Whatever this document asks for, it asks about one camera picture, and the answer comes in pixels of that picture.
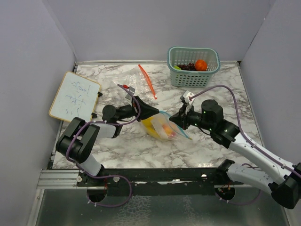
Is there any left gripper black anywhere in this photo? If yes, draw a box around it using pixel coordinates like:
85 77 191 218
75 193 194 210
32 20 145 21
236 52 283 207
117 96 159 122

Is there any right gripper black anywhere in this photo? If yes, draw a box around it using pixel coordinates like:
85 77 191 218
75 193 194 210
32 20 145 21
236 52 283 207
169 103 213 131

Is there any yellow fake banana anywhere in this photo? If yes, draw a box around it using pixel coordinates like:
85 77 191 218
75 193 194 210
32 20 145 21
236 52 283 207
141 116 163 140

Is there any clear bag blue zipper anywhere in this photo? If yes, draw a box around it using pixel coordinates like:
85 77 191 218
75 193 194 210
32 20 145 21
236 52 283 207
141 111 192 141

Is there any clear bag red zipper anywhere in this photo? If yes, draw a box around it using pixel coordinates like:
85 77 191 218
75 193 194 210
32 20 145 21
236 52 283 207
108 65 158 101

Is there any red fake grapes bunch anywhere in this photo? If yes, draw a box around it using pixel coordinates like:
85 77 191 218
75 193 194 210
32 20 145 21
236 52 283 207
177 63 196 71

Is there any orange fake pumpkin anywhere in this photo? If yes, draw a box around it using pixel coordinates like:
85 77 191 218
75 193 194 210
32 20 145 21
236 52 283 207
194 59 207 71

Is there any pale yellow fake fruit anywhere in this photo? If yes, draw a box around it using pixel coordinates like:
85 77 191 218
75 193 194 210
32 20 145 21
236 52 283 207
150 119 168 140

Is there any orange fake peach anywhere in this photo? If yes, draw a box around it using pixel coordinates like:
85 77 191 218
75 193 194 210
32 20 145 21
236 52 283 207
162 124 176 139

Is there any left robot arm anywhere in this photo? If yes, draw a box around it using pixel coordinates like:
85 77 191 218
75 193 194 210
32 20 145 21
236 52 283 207
55 96 159 186

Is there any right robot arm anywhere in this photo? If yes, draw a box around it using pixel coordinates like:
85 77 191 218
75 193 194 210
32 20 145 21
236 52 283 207
169 100 301 209

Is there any teal plastic basket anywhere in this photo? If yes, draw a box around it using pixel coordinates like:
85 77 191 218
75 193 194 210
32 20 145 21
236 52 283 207
167 47 221 88

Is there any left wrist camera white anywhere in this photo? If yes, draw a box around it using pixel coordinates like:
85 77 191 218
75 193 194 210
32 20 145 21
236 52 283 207
123 85 135 101

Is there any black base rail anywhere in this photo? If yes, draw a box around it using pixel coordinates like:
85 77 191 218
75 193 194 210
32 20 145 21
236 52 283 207
77 160 235 197

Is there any small whiteboard wooden frame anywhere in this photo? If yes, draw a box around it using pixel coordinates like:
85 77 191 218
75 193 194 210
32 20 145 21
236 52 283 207
48 71 101 122

